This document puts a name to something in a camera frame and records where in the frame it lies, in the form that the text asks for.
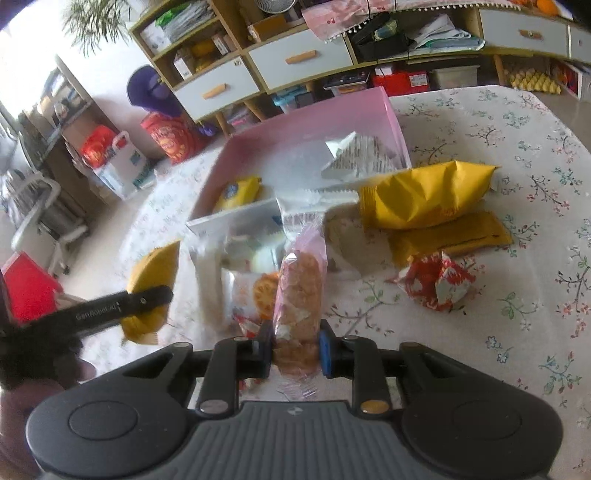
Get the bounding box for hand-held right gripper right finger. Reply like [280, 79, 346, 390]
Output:
[318, 319, 504, 415]

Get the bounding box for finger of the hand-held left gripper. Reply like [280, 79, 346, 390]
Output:
[55, 285, 174, 337]

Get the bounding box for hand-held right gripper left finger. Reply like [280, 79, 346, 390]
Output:
[121, 320, 274, 416]

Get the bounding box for small yellow snack packet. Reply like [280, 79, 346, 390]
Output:
[211, 176, 264, 214]
[121, 240, 182, 347]

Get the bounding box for orange white biscuit packet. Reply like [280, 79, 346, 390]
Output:
[222, 269, 283, 343]

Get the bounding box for pink cookie packet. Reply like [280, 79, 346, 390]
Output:
[272, 224, 328, 398]

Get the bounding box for white cardboard snack box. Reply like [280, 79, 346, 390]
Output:
[185, 86, 413, 241]

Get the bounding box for person's left hand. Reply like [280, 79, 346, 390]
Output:
[0, 356, 98, 467]

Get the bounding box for pale green snack packet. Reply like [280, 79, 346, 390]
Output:
[226, 233, 286, 274]

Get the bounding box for beige cake packet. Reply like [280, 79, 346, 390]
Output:
[321, 203, 393, 281]

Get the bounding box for white chair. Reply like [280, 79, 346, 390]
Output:
[9, 178, 89, 278]

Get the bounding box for red and white snack packet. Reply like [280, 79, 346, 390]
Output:
[385, 251, 478, 313]

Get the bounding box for white shopping bag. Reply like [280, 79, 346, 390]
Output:
[92, 130, 156, 200]

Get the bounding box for clear white snack packet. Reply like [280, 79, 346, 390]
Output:
[276, 185, 361, 241]

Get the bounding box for red gift bag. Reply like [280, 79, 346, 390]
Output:
[81, 127, 119, 169]

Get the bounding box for flat orange snack packet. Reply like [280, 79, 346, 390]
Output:
[388, 211, 514, 269]

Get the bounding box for large yellow snack bag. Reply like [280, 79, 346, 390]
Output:
[358, 161, 502, 230]

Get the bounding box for white printed nut packet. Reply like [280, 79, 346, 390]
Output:
[321, 131, 404, 182]

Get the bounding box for purple plush toy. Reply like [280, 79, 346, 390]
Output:
[127, 65, 218, 138]

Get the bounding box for green potted plant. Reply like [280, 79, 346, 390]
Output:
[62, 0, 136, 57]

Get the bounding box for flat red box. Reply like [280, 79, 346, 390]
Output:
[373, 69, 431, 96]

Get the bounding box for wide white drawer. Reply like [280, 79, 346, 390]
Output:
[247, 28, 356, 91]

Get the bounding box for wooden shelf cabinet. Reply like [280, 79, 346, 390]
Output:
[129, 0, 591, 136]

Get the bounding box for white storage bin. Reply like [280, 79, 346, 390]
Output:
[431, 65, 481, 90]

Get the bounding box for black bag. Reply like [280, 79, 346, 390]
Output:
[346, 11, 415, 64]

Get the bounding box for pink fringed cloth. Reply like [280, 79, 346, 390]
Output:
[302, 0, 399, 43]

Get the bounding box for yellow packages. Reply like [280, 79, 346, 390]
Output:
[510, 67, 563, 96]

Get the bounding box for small white drawer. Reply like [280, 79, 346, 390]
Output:
[569, 25, 591, 64]

